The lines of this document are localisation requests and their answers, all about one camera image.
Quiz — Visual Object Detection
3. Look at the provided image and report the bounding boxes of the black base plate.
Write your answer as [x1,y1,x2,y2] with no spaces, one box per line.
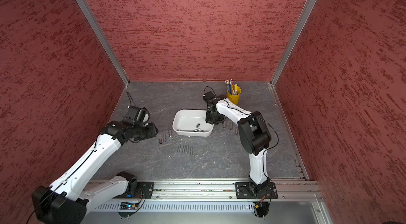
[128,181,155,199]
[235,182,279,199]

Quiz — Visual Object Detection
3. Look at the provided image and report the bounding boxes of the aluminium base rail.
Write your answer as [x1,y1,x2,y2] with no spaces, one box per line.
[83,178,333,224]

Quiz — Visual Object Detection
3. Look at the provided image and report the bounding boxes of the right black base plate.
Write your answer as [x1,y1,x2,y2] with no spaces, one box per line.
[235,182,279,199]

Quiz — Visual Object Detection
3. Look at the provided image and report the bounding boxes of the chrome sockets in box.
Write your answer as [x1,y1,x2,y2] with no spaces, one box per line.
[179,124,202,132]

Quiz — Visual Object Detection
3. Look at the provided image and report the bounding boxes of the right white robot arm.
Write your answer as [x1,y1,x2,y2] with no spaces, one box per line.
[203,92,271,197]

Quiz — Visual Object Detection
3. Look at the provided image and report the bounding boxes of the pencils in cup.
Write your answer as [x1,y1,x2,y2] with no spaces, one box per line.
[225,79,237,96]

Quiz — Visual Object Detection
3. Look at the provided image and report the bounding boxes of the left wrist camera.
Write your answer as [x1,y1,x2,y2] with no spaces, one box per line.
[123,106,150,126]

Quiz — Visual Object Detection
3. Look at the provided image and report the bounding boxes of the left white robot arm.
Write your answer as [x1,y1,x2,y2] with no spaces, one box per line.
[32,121,159,224]

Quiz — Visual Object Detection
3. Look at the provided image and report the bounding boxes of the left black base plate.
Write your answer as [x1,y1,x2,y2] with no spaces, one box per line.
[128,181,155,199]

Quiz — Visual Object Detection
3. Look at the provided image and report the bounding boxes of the yellow pencil cup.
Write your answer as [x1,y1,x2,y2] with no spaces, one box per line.
[227,85,241,105]

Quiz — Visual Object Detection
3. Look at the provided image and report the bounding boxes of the white plastic storage box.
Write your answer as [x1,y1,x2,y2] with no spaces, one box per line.
[172,109,214,137]

